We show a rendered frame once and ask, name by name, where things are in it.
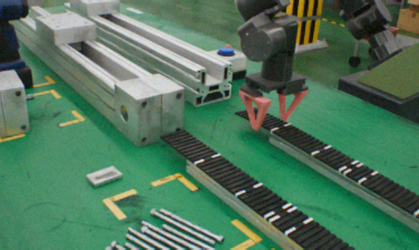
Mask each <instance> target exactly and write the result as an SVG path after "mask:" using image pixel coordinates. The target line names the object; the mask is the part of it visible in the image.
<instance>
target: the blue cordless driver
mask: <svg viewBox="0 0 419 250"><path fill-rule="evenodd" d="M28 12H29V10H28V0H0V72H3V71H8V70H15V73H17V75H18V77H19V79H20V80H21V82H22V83H23V86H24V87H25V89H27V88H32V87H33V81H32V70H31V69H30V68H29V66H28V65H27V64H25V61H24V60H23V59H22V58H21V56H20V54H19V52H18V49H19V47H20V45H19V41H18V39H17V34H16V31H15V28H14V25H12V24H10V23H9V21H16V20H20V19H21V18H22V19H24V18H26V17H27V16H28Z"/></svg>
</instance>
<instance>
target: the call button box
mask: <svg viewBox="0 0 419 250"><path fill-rule="evenodd" d="M207 52H209V53H210V54H212V55H214V56H218V57H220V58H222V59H224V60H226V61H228V62H230V63H232V64H233V68H232V70H231V69H229V70H228V71H230V72H232V81H233V80H236V79H243V78H245V75H246V73H247V71H246V69H247V57H246V56H245V55H244V54H241V53H239V52H238V51H235V52H234V54H233V55H222V54H220V53H219V52H218V50H216V51H207Z"/></svg>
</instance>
